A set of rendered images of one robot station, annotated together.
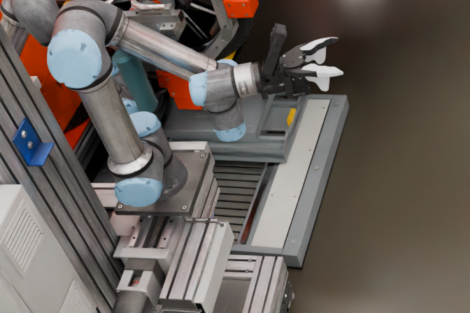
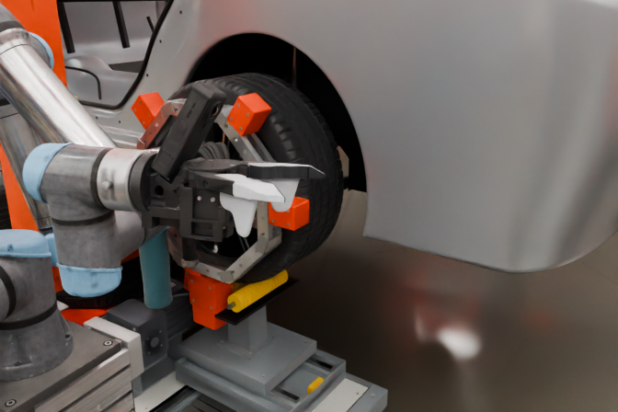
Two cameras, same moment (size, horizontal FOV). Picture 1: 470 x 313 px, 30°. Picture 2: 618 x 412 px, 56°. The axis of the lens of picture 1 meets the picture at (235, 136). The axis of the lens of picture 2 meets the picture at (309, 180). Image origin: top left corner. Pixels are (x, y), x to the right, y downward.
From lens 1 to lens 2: 143 cm
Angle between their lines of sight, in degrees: 24
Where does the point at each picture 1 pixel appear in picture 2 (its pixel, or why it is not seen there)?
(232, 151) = (234, 396)
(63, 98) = not seen: hidden behind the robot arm
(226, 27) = (264, 235)
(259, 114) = (280, 368)
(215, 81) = (69, 155)
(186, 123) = (205, 347)
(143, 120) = (19, 237)
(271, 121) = (292, 383)
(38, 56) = not seen: hidden behind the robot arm
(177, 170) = (44, 342)
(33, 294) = not seen: outside the picture
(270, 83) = (163, 198)
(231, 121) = (78, 251)
